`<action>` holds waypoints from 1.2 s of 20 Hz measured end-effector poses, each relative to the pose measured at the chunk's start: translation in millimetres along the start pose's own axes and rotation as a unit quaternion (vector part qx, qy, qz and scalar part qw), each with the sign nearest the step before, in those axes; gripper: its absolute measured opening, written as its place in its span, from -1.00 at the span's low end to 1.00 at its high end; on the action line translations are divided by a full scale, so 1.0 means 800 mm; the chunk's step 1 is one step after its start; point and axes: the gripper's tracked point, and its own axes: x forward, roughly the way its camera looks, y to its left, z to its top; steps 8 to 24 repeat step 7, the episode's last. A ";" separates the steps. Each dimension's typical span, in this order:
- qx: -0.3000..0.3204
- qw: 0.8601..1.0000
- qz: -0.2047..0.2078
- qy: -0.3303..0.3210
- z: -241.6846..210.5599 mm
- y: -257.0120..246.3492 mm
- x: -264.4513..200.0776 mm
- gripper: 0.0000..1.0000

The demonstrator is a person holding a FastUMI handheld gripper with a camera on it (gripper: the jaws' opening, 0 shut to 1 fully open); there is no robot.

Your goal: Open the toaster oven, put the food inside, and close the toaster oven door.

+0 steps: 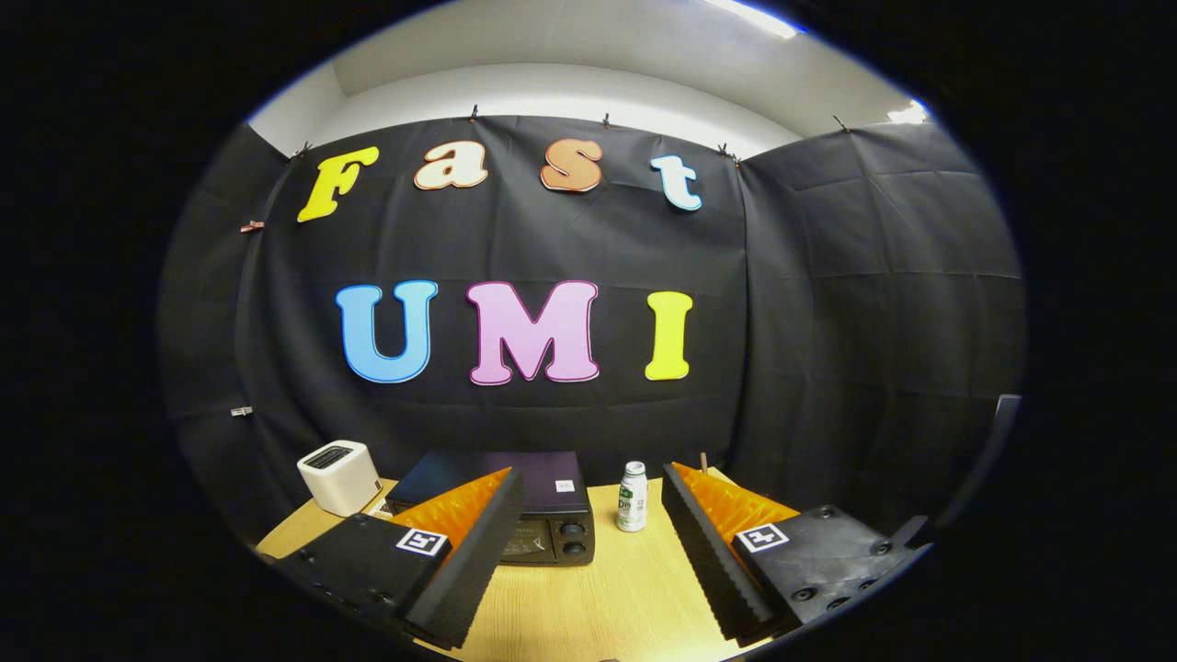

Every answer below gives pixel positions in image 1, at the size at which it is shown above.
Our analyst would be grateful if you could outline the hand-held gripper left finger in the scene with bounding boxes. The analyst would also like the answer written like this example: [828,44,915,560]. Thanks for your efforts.
[276,467,527,650]

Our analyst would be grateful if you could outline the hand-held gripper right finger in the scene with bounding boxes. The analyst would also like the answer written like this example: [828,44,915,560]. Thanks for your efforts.
[662,462,931,647]

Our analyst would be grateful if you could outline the black toaster oven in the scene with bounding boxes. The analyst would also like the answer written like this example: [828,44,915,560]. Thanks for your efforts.
[384,449,597,566]

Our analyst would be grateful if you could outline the small white toaster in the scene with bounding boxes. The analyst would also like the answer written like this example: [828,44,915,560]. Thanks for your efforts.
[296,439,383,518]

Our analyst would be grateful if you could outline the white drink bottle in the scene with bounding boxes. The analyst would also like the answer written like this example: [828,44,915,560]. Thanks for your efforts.
[616,461,649,533]

